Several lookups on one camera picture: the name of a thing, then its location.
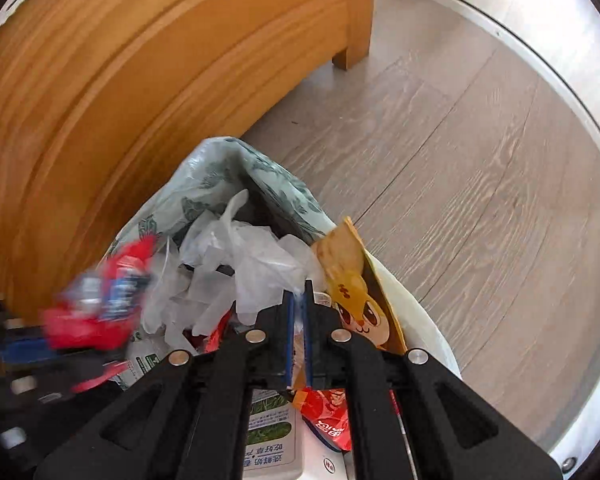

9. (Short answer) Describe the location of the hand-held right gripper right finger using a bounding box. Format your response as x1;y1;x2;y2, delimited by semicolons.
304;280;563;480

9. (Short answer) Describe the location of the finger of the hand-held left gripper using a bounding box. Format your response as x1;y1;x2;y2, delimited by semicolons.
0;357;126;401
0;287;51;361

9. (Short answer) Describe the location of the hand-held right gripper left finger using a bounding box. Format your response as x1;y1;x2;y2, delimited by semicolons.
32;292;295;480

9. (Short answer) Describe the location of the small red snack packet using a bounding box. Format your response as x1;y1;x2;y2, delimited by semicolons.
42;239;156;393

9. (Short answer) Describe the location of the yellow snack packet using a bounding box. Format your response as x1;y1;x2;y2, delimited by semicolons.
312;216;408;356

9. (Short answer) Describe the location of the green patterned bin liner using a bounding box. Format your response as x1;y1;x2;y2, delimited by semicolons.
100;136;331;391

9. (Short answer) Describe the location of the heap of translucent plastic gloves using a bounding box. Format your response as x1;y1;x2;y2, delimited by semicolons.
142;190;326;341

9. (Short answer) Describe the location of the white wardrobe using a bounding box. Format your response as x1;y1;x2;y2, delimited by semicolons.
420;0;600;480

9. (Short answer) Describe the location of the wooden bed frame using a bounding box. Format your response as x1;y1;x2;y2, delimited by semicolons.
0;0;378;311

